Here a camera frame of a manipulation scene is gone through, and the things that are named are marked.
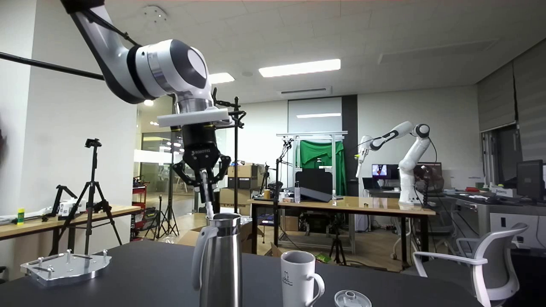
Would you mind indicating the ceiling air vent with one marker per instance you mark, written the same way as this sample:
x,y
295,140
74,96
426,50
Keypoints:
x,y
307,91

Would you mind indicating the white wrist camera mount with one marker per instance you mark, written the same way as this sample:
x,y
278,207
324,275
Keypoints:
x,y
194,118

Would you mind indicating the small black desk stand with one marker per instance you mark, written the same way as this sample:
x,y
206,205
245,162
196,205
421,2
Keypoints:
x,y
57,198

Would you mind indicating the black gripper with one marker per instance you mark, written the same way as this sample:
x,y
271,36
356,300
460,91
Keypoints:
x,y
201,142

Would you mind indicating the green hanging cloth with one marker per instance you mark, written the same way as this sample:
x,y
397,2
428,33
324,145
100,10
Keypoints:
x,y
318,155

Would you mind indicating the stainless steel flask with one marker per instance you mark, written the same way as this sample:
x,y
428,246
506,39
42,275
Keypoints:
x,y
223,266

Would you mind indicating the white bottle brush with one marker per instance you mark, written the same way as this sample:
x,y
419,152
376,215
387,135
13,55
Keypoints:
x,y
208,196

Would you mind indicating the black camera tripod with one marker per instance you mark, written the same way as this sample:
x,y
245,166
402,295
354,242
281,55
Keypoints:
x,y
92,198

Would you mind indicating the grey window roller blind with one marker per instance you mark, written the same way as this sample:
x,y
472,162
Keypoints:
x,y
530,86

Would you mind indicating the black floor tripod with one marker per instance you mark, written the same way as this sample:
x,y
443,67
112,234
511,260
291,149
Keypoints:
x,y
165,215

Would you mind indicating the white ceramic mug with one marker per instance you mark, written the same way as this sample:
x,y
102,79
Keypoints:
x,y
298,278

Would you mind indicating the open cardboard box stacked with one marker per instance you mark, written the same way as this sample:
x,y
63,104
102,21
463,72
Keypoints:
x,y
259,178

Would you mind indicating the clear round lid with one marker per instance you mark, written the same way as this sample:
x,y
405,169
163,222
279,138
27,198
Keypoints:
x,y
353,299

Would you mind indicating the white cabinet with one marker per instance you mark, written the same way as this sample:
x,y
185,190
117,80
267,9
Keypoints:
x,y
515,231

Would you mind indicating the long wooden bench top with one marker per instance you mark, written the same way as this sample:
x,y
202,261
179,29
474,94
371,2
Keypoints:
x,y
69,219

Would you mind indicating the black computer tower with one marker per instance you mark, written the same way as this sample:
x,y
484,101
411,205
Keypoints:
x,y
530,179

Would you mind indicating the black boom pole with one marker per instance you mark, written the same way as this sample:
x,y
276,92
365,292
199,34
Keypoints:
x,y
52,65

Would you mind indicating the white office chair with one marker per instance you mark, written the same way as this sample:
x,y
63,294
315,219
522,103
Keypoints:
x,y
501,266

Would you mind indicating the clear plastic tray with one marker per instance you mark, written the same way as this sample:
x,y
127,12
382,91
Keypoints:
x,y
66,266

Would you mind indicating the black upright light stand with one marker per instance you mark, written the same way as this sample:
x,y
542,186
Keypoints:
x,y
237,164

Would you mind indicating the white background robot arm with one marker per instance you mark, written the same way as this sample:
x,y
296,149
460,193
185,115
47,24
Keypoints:
x,y
411,164

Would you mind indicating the small black tripod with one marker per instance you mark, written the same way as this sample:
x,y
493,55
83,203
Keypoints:
x,y
337,248

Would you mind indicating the wooden table black legs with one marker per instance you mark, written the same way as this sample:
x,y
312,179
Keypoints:
x,y
342,205

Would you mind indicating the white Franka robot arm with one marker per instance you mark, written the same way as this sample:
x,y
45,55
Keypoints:
x,y
165,70

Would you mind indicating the small yellow green bottle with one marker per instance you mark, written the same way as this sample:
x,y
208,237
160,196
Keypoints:
x,y
22,215

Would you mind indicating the small lit computer monitor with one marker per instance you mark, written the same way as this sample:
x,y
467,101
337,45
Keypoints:
x,y
385,171

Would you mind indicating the long ceiling light panel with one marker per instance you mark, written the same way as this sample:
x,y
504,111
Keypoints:
x,y
300,67
223,77

